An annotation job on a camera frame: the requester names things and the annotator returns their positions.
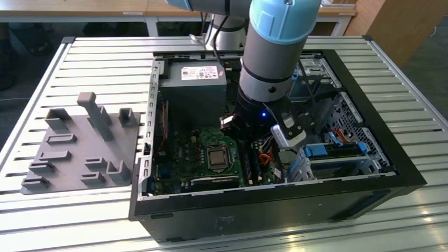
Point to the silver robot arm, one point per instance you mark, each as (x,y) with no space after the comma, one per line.
(269,65)

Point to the silver CPU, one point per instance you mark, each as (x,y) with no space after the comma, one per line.
(216,157)

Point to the grey power supply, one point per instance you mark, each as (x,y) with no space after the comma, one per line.
(196,86)

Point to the CPU socket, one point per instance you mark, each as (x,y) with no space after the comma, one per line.
(228,168)

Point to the blue disk carrier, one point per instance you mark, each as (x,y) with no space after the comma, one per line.
(315,151)

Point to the green motherboard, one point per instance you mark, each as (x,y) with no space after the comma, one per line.
(181,157)

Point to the graphics card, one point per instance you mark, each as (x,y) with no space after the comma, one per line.
(213,181)

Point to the metal disk bay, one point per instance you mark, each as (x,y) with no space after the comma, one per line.
(349,168)

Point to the black PC case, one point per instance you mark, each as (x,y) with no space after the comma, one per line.
(244,218)

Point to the grey parts rack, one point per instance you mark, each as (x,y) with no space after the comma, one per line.
(80,147)

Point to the wooden cabinet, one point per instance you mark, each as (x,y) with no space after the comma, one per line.
(403,26)

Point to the wooden desk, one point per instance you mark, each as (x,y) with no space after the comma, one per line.
(87,13)

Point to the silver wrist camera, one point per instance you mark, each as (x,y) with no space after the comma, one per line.
(285,137)

